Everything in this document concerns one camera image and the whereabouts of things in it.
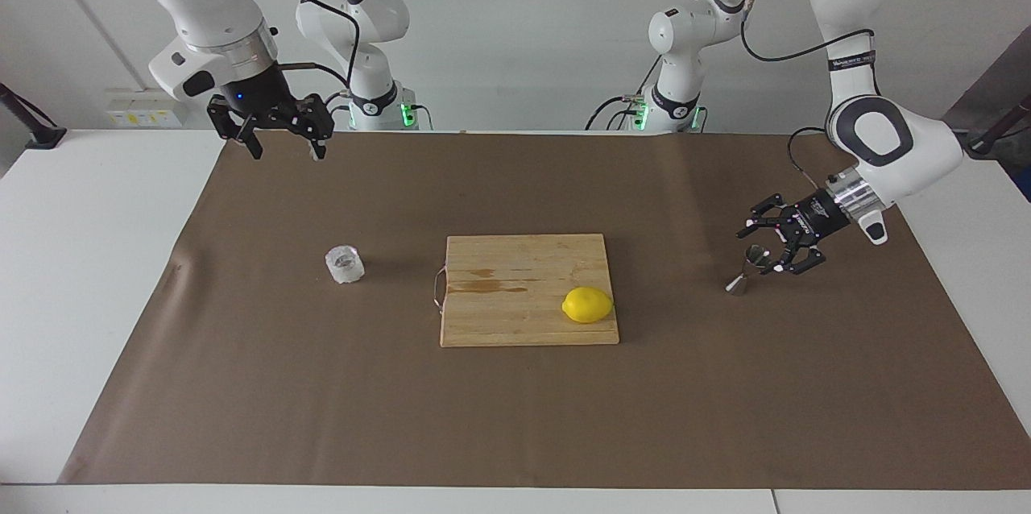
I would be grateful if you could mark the black clamp stand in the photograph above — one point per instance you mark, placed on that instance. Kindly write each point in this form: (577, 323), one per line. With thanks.
(44, 135)
(983, 145)

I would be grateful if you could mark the yellow lemon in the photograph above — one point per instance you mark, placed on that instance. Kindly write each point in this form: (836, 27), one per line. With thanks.
(588, 305)

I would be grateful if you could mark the brown paper table mat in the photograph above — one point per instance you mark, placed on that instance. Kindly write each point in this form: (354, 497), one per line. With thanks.
(515, 417)

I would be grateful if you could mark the white wall socket strip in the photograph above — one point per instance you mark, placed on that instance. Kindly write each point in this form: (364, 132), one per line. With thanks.
(145, 109)

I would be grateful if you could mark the blue object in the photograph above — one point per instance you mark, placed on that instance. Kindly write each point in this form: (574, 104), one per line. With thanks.
(1025, 182)

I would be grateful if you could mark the steel jigger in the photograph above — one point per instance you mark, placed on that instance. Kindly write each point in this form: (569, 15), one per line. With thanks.
(755, 256)

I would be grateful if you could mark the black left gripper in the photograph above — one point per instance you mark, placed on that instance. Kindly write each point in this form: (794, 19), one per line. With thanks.
(809, 220)

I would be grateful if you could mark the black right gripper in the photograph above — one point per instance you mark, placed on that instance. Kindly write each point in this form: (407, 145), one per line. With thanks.
(258, 95)

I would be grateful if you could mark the wooden cutting board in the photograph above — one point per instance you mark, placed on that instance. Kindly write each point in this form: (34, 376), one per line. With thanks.
(515, 312)

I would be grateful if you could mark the clear plastic cup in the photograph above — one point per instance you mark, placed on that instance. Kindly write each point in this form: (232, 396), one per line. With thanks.
(345, 264)

